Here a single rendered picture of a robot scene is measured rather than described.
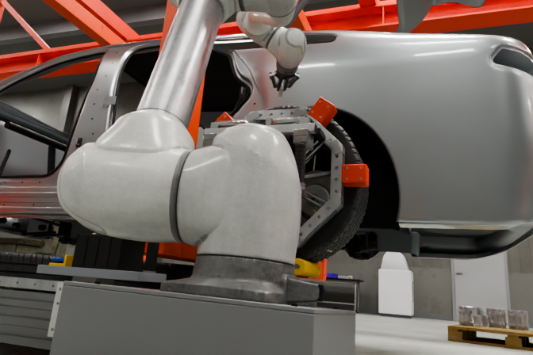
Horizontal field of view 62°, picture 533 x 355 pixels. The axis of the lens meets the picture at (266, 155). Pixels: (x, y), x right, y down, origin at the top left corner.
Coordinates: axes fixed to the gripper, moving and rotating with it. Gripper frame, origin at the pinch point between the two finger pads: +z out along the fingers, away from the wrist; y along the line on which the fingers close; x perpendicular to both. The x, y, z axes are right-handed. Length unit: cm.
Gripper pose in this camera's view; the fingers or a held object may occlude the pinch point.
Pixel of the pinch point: (280, 89)
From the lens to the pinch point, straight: 197.2
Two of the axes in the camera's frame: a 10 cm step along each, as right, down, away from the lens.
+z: -0.9, 3.2, 9.4
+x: -0.2, -9.5, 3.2
